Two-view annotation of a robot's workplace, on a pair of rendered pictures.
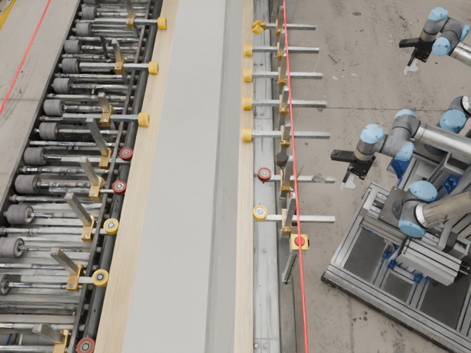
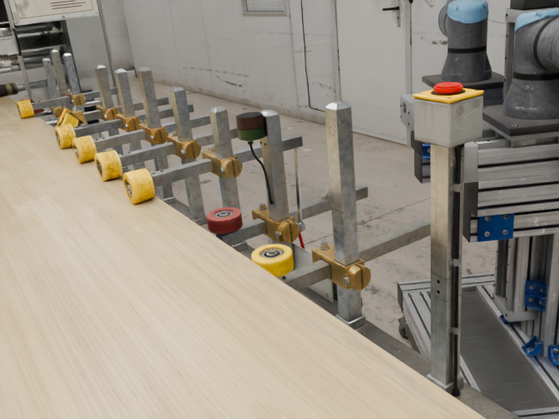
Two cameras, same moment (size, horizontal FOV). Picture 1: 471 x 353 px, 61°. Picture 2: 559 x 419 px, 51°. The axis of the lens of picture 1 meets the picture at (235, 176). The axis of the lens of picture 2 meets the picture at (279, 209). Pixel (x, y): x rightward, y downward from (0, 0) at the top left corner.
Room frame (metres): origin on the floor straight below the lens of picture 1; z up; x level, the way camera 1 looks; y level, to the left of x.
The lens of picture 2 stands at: (0.10, 0.37, 1.40)
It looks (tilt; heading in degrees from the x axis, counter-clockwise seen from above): 22 degrees down; 328
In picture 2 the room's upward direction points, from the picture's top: 6 degrees counter-clockwise
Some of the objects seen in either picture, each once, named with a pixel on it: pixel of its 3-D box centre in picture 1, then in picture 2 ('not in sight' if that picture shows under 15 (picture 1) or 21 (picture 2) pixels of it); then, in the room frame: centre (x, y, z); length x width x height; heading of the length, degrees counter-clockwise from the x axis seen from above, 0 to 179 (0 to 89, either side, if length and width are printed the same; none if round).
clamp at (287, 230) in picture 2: (284, 181); (274, 224); (1.21, -0.29, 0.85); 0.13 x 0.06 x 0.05; 179
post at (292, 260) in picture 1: (291, 265); (447, 274); (0.67, -0.28, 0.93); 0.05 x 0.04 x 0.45; 179
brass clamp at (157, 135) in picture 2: (282, 77); (153, 133); (1.95, -0.30, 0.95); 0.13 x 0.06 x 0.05; 179
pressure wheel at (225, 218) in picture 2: (263, 177); (226, 234); (1.22, -0.17, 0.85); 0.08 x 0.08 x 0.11
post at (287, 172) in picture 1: (285, 181); (279, 211); (1.18, -0.29, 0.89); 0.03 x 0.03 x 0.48; 89
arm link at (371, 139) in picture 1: (371, 139); not in sight; (0.93, -0.52, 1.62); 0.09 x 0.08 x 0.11; 66
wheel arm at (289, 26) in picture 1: (290, 26); (126, 108); (2.47, -0.39, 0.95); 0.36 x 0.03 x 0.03; 89
